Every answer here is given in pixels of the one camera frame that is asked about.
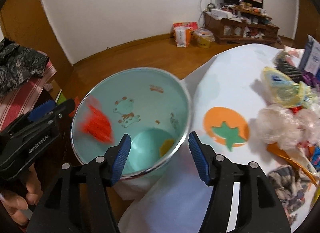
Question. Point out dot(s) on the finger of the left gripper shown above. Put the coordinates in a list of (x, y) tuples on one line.
[(60, 113), (41, 110)]

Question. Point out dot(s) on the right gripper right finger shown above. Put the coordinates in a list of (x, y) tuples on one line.
[(259, 210)]

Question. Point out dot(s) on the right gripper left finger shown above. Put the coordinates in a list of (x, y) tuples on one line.
[(78, 200)]

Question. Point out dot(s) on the plaid cloth rag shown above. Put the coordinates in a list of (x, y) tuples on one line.
[(290, 186)]

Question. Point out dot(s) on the red plastic bag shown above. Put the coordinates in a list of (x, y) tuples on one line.
[(95, 123)]

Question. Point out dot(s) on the teal round trash bin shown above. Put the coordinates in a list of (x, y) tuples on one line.
[(151, 105)]

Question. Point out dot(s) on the person's left hand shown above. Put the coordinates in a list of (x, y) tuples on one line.
[(14, 204)]

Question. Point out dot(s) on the striped pink cloth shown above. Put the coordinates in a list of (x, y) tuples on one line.
[(23, 99)]

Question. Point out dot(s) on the black crumpled plastic bag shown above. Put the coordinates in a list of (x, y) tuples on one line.
[(18, 65)]

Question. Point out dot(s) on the orange paper envelope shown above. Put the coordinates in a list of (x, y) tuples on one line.
[(297, 159)]

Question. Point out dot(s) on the blue candy wrapper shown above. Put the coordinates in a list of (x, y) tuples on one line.
[(315, 159)]

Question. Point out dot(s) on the clear plastic bag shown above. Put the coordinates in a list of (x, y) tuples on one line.
[(276, 124)]

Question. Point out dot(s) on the white bedsheet orange prints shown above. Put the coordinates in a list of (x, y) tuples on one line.
[(227, 96)]

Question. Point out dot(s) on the yellow blue plastic bag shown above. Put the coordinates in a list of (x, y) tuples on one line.
[(281, 89)]

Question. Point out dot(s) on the purple snack wrapper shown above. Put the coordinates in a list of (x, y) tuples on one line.
[(311, 80)]

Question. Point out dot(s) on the red white paper bag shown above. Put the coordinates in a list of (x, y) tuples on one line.
[(183, 33)]

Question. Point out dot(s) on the black knitted item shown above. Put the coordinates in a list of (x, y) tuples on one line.
[(283, 62)]

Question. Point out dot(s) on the tall white blue box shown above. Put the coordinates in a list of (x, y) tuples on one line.
[(311, 57)]

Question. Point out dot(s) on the yellow bucket with plastic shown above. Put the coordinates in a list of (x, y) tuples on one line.
[(204, 38)]

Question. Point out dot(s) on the wooden TV cabinet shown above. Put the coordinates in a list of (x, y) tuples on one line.
[(232, 24)]

